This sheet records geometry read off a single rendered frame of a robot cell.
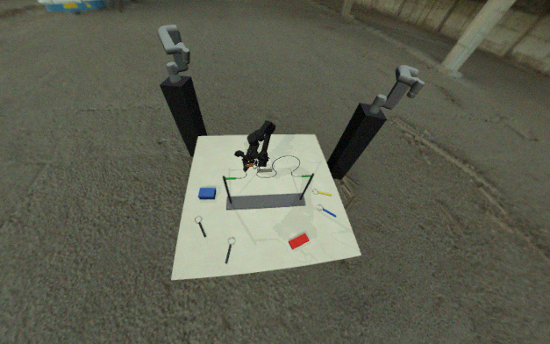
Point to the red flat bar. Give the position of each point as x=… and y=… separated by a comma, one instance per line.
x=298, y=241

